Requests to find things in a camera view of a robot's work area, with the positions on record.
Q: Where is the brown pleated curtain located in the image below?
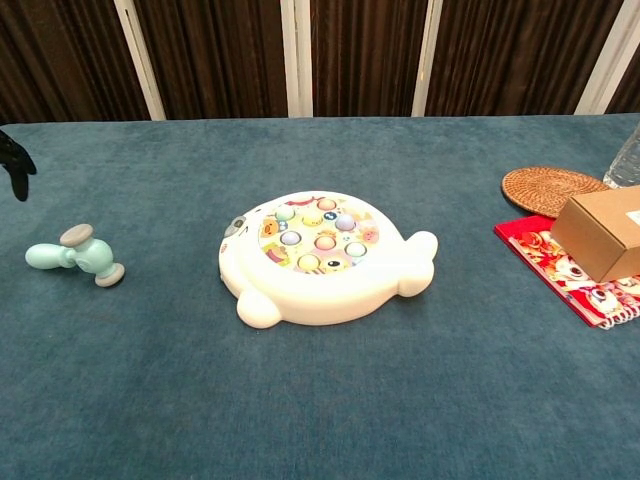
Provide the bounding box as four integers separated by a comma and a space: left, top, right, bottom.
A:
0, 0, 640, 126

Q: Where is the white vertical frame post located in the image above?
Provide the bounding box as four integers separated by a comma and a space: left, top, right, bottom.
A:
573, 0, 640, 116
279, 0, 315, 119
410, 0, 445, 118
112, 0, 167, 122

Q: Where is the white whack-a-mole toy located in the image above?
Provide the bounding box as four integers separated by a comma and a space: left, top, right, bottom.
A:
218, 190, 440, 330

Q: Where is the clear plastic water bottle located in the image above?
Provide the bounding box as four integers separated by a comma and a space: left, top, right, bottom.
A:
602, 121, 640, 190

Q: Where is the blue velvet table cloth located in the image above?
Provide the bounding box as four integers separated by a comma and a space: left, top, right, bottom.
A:
0, 113, 640, 480

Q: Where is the mint green toy hammer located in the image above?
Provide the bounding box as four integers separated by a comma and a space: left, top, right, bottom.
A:
25, 223, 126, 288

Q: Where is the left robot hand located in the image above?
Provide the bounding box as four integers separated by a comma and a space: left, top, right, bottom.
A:
0, 130, 38, 203

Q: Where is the brown cardboard box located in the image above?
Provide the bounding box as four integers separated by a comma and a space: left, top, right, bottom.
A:
550, 185, 640, 284

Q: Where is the red cartoon spiral notebook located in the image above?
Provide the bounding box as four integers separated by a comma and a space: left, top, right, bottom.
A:
493, 215, 640, 331

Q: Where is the round woven rattan coaster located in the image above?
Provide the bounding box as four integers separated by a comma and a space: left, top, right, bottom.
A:
501, 166, 612, 219

